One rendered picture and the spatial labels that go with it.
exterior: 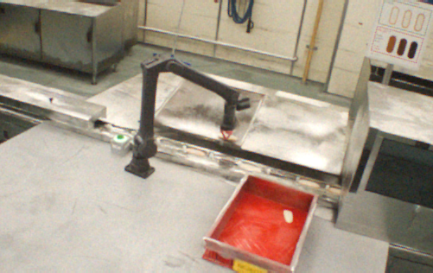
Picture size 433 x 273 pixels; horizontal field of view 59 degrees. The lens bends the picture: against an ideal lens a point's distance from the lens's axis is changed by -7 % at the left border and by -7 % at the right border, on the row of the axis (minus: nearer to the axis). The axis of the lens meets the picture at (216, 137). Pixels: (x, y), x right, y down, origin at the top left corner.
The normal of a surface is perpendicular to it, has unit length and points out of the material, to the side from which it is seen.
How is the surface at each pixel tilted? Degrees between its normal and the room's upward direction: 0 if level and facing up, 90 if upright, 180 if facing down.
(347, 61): 90
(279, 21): 90
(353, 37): 90
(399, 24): 90
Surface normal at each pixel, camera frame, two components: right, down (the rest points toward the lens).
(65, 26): -0.31, 0.44
